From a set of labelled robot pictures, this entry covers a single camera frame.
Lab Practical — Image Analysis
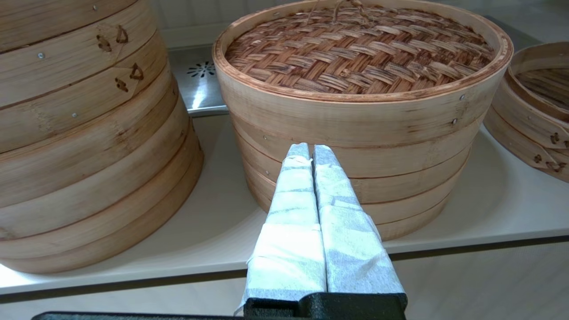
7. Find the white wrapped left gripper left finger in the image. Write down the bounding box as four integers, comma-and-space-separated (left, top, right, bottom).
240, 142, 328, 312

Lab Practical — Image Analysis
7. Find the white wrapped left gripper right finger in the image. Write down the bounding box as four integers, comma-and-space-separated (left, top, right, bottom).
313, 144, 407, 295

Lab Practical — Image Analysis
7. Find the woven bamboo steamer lid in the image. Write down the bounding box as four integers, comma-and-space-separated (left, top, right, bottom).
212, 0, 514, 149

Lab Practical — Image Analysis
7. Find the large bamboo steamer with cloth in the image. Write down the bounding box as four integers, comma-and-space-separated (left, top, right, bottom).
230, 111, 484, 241

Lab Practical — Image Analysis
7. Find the single bamboo steamer basket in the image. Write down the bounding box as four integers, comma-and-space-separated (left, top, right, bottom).
483, 41, 569, 183

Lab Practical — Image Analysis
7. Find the tall bamboo steamer stack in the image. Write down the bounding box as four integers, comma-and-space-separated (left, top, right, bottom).
0, 0, 205, 274

